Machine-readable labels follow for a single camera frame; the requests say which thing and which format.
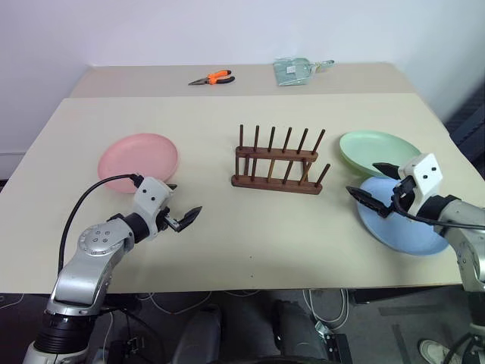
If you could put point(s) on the dark office chair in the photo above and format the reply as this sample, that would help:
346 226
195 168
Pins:
468 125

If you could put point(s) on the wooden dish rack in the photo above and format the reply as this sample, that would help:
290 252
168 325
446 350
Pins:
278 186

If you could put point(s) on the teal packaged dustpan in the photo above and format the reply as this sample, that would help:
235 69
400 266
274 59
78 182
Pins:
291 71

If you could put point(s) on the blue round plate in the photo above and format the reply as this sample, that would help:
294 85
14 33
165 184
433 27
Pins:
409 235

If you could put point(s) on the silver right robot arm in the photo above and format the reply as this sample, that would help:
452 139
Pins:
468 235

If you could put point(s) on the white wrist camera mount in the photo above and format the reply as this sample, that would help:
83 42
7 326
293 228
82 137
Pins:
149 197
426 172

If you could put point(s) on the orange black pliers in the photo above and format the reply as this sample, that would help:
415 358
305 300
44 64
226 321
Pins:
218 77

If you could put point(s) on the dark rounded shape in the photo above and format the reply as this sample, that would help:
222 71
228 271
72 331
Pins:
199 333
299 330

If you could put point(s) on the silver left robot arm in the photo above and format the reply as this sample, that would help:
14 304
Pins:
87 261

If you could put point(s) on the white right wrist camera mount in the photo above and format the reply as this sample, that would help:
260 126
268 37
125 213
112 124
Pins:
426 172

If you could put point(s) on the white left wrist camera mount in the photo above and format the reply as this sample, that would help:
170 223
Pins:
149 197

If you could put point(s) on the green round plate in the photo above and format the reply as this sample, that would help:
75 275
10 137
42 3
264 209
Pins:
375 151

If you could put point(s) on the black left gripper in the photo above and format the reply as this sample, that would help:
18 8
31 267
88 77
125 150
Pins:
166 220

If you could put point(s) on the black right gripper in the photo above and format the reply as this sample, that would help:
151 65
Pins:
404 193

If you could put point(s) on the pink round plate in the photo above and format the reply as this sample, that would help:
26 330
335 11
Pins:
142 159

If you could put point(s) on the white shoe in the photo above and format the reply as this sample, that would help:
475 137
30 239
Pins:
433 350

